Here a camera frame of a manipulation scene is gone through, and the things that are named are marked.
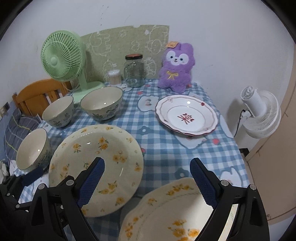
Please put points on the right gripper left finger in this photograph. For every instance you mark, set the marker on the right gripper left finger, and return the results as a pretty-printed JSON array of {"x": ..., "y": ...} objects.
[{"x": 73, "y": 193}]

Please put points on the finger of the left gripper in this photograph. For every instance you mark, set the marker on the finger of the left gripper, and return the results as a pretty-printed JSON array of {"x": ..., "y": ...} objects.
[{"x": 32, "y": 176}]

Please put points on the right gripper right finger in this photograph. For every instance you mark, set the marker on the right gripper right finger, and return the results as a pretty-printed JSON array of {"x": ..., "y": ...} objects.
[{"x": 250, "y": 222}]

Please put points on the ceramic bowl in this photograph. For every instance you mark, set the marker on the ceramic bowl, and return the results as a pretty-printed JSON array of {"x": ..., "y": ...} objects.
[
  {"x": 34, "y": 151},
  {"x": 59, "y": 113},
  {"x": 102, "y": 104}
]

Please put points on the scalloped yellow flower plate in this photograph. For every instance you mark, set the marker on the scalloped yellow flower plate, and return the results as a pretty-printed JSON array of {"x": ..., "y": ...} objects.
[{"x": 175, "y": 211}]

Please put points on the round yellow flower plate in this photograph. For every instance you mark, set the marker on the round yellow flower plate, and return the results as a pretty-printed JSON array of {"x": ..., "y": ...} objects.
[{"x": 123, "y": 165}]

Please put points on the white red trim plate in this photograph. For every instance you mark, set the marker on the white red trim plate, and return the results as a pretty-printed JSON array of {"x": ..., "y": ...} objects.
[{"x": 187, "y": 115}]

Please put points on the white crumpled cloth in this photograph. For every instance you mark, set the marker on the white crumpled cloth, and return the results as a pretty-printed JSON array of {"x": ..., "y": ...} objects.
[{"x": 4, "y": 173}]

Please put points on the grey plaid pillow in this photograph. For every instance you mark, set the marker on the grey plaid pillow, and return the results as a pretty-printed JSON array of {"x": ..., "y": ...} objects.
[{"x": 18, "y": 127}]

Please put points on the beige door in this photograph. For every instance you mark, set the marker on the beige door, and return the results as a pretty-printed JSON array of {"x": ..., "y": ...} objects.
[{"x": 272, "y": 163}]

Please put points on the wooden bed headboard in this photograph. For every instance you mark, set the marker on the wooden bed headboard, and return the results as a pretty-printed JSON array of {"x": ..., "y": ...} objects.
[{"x": 37, "y": 96}]

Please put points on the white floor fan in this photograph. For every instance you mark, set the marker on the white floor fan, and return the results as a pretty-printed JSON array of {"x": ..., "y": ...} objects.
[{"x": 265, "y": 112}]

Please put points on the blue checkered tablecloth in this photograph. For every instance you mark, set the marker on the blue checkered tablecloth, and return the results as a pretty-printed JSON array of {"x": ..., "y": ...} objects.
[{"x": 166, "y": 154}]

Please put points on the green desk fan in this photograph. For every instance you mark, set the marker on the green desk fan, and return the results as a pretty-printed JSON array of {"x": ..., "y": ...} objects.
[{"x": 63, "y": 56}]

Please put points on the cotton swab container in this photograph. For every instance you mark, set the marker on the cotton swab container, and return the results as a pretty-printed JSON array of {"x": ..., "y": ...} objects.
[{"x": 114, "y": 77}]

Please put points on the green cartoon board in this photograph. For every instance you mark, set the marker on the green cartoon board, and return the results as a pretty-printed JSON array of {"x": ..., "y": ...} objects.
[{"x": 106, "y": 49}]

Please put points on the glass jar black lid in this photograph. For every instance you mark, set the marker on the glass jar black lid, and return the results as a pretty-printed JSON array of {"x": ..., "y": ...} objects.
[{"x": 134, "y": 70}]

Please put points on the purple plush bunny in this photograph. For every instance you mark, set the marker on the purple plush bunny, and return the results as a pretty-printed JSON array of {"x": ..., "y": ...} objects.
[{"x": 177, "y": 62}]

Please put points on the wall power outlet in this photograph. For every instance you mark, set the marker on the wall power outlet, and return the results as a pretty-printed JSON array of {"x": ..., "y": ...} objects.
[{"x": 5, "y": 108}]

